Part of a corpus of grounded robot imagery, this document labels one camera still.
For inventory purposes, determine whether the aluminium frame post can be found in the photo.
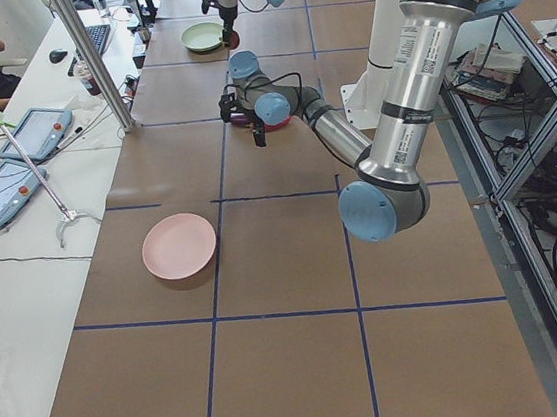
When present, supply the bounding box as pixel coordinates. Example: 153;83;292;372
48;0;134;133

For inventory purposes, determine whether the pink plate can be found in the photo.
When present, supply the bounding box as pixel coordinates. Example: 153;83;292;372
141;213;217;281

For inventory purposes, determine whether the iced drink cup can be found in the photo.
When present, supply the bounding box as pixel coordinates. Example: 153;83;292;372
73;60;101;96

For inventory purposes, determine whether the black keyboard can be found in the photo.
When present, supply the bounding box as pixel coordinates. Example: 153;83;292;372
85;24;112;56

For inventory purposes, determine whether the black computer mouse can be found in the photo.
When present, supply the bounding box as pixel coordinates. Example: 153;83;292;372
49;48;69;64

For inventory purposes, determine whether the far teach pendant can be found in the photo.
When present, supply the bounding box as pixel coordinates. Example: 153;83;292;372
5;107;73;164

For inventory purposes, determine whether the grabber reaching tool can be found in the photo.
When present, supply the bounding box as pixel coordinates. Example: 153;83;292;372
0;112;102;248

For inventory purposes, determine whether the aluminium frame rack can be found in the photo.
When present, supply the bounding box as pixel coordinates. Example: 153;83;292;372
440;14;557;416

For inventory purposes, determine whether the green plate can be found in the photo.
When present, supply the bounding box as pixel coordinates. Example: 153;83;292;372
180;22;223;54

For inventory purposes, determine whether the purple eggplant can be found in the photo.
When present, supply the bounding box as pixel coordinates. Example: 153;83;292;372
230;113;250;126

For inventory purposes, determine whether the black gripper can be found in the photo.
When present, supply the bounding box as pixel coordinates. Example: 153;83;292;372
218;6;238;34
218;93;266;148

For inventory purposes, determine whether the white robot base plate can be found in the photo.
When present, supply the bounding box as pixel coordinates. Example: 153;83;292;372
339;83;382;131

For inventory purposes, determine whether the near teach pendant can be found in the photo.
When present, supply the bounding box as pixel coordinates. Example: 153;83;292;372
0;159;41;229

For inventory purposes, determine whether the teach pendant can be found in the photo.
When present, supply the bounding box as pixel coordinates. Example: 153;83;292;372
0;159;41;229
5;107;73;164

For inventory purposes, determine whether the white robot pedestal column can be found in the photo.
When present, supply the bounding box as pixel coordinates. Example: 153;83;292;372
367;0;404;74

